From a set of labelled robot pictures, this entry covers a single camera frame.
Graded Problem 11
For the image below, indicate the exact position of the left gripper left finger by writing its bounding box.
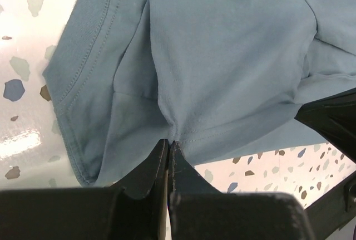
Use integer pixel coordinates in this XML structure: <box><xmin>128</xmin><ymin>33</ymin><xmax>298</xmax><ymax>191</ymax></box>
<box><xmin>1</xmin><ymin>140</ymin><xmax>169</xmax><ymax>239</ymax></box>

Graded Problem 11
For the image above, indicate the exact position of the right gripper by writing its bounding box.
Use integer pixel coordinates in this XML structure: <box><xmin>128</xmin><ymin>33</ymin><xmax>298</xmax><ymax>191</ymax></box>
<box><xmin>295</xmin><ymin>89</ymin><xmax>355</xmax><ymax>237</ymax></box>

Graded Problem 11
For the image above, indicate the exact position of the blue t-shirt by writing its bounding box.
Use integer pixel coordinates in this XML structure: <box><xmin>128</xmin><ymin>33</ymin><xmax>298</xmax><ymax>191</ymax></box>
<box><xmin>43</xmin><ymin>0</ymin><xmax>355</xmax><ymax>187</ymax></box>

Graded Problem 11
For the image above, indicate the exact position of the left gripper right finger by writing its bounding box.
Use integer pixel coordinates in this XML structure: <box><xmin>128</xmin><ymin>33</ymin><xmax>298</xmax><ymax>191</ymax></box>
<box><xmin>168</xmin><ymin>141</ymin><xmax>314</xmax><ymax>239</ymax></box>

